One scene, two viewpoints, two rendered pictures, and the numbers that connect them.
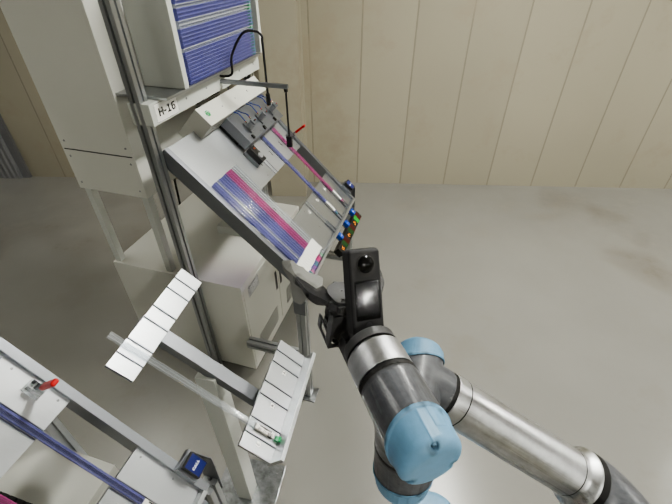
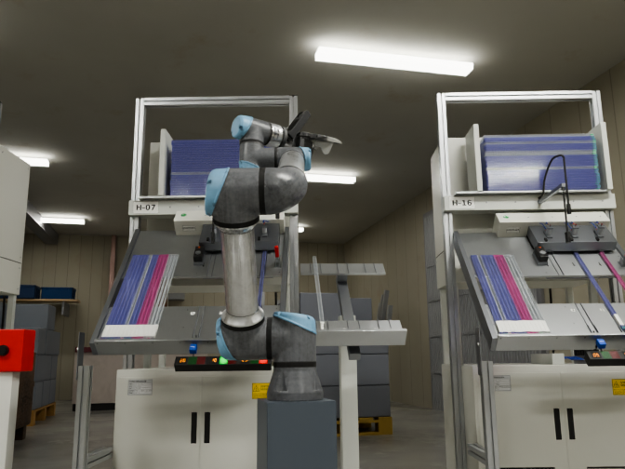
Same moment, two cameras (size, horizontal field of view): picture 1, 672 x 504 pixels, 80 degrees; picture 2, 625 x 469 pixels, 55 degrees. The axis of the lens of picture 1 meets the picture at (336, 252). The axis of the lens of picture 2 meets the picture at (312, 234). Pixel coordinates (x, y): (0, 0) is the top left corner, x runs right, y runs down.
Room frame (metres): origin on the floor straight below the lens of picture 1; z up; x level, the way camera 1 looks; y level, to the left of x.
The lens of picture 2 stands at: (-0.07, -1.84, 0.66)
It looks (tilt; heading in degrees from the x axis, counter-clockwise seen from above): 12 degrees up; 74
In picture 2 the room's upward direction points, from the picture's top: 1 degrees counter-clockwise
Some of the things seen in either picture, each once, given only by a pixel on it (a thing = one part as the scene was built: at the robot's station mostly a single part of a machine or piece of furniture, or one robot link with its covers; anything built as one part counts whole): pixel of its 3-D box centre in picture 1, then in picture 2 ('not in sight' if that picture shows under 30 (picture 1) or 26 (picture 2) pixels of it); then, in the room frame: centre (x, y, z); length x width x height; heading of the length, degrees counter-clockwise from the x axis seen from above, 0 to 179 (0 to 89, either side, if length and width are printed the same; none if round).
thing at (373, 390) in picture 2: not in sight; (327, 362); (1.70, 3.91, 0.61); 1.27 x 0.82 x 1.22; 87
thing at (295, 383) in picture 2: not in sight; (295, 380); (0.34, -0.21, 0.60); 0.15 x 0.15 x 0.10
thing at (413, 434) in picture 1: (408, 420); (251, 130); (0.24, -0.08, 1.35); 0.11 x 0.08 x 0.09; 19
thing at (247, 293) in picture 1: (248, 230); (549, 357); (1.63, 0.44, 0.65); 1.01 x 0.73 x 1.29; 73
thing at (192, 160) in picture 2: not in sight; (227, 170); (0.30, 0.89, 1.52); 0.51 x 0.13 x 0.27; 163
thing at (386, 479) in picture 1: (405, 448); (257, 160); (0.25, -0.09, 1.25); 0.11 x 0.08 x 0.11; 164
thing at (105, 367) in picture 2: not in sight; (145, 375); (0.05, 8.10, 0.42); 2.32 x 1.80 x 0.84; 87
